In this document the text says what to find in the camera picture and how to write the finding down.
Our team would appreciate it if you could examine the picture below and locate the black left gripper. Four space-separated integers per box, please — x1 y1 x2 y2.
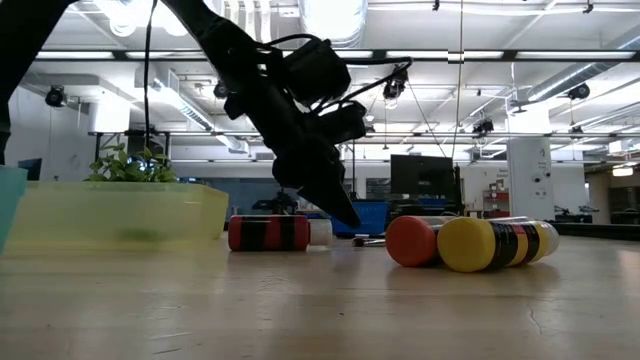
222 38 362 230

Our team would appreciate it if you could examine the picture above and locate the thin black paintbrush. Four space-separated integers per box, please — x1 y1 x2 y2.
351 234 387 248

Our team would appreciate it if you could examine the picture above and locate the red paint bottle white cap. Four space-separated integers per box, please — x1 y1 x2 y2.
227 214 334 253

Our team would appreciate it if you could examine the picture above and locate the orange paint bottle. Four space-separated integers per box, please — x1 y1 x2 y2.
384 214 531 269

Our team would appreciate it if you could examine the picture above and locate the yellow paint bottle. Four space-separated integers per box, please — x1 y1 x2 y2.
436 216 560 274

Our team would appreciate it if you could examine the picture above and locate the blue plastic bin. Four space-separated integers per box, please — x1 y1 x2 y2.
327 199 391 237

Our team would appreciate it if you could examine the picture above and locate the black computer monitor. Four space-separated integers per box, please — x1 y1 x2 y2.
389 154 457 199

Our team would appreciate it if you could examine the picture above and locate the red storage shelf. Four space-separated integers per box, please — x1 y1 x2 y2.
482 182 511 220

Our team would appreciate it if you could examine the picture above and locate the white ventilation pipe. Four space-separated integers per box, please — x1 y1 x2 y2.
149 67 251 155

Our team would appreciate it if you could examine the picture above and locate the white building pillar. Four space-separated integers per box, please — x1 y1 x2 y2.
506 107 556 221

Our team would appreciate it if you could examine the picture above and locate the green artificial plant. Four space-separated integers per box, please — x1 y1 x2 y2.
84 142 179 184

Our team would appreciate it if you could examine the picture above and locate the yellow translucent plastic tray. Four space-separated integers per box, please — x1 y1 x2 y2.
4 180 230 256

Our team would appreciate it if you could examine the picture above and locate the black beam with light panels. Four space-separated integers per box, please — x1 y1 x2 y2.
0 48 640 63

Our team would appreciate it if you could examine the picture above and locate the small dark screen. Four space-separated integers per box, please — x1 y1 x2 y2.
17 157 44 182

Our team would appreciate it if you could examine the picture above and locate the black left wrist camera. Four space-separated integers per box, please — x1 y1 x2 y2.
319 101 369 145

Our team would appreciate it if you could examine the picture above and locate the thin hanging cord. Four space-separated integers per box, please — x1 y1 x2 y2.
447 0 465 160

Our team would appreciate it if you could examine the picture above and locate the silver ribbed ventilation duct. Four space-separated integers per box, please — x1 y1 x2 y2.
298 0 370 96

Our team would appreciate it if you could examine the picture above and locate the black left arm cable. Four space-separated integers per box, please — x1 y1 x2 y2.
143 0 160 151

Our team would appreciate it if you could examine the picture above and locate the grey slanted ventilation duct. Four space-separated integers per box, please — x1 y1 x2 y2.
524 24 640 104

